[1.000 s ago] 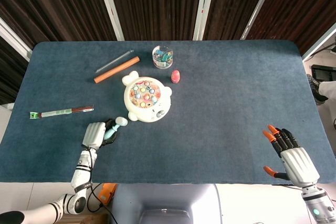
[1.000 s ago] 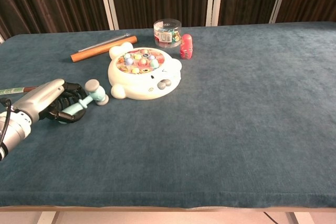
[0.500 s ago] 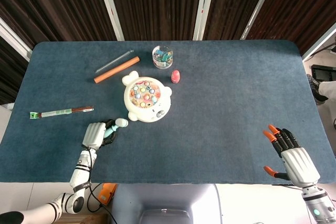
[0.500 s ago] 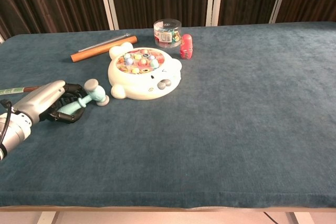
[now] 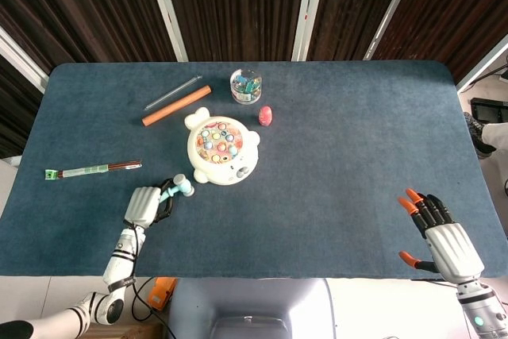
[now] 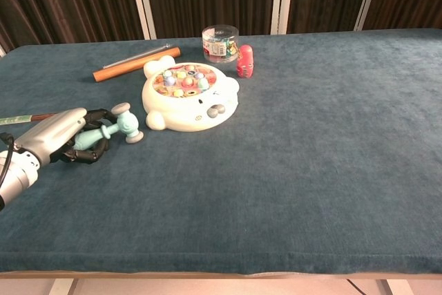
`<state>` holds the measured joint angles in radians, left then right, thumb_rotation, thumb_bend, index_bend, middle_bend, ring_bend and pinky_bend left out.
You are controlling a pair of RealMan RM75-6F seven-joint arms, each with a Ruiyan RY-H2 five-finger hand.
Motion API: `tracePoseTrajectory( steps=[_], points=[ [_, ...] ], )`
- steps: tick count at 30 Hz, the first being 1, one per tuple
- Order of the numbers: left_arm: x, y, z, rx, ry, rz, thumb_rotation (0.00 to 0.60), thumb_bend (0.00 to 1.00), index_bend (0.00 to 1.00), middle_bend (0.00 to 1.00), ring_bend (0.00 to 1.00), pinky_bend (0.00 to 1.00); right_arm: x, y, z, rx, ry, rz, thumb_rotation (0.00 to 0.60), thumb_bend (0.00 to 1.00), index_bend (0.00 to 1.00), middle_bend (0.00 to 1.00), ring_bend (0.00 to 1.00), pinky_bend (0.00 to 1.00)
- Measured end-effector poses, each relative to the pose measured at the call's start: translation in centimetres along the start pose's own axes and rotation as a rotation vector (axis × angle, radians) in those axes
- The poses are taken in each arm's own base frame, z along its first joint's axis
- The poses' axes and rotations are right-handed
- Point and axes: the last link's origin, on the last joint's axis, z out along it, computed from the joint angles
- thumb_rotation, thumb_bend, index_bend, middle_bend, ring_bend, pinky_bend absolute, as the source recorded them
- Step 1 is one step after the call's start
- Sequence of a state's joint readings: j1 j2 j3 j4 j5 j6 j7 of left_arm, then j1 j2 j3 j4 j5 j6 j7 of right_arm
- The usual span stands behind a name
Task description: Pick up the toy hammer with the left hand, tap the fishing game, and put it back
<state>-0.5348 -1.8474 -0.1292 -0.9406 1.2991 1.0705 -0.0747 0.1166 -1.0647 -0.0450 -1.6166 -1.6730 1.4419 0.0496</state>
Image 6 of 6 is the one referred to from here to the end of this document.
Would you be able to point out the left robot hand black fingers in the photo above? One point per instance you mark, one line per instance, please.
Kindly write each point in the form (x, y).
(52, 132)

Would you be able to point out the teal toy hammer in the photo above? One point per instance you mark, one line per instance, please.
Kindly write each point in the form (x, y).
(126, 124)

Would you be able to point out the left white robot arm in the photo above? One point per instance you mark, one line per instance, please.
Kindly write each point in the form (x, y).
(17, 177)

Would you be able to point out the cream bear whack-a-mole toy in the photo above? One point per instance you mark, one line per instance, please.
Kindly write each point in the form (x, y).
(186, 112)

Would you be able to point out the wrapped brown chopsticks pack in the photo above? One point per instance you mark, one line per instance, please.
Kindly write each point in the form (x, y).
(20, 119)

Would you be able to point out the brown wooden rod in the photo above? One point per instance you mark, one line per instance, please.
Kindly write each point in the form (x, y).
(121, 68)

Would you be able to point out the white table leg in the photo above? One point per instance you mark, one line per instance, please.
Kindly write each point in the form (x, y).
(62, 287)
(397, 288)

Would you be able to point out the clear jar of binder clips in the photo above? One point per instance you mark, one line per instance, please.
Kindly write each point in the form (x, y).
(221, 44)

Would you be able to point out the red nesting doll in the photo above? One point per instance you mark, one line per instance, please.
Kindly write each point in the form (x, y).
(245, 61)

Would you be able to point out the blue table cloth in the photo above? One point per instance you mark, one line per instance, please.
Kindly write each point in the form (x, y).
(276, 170)

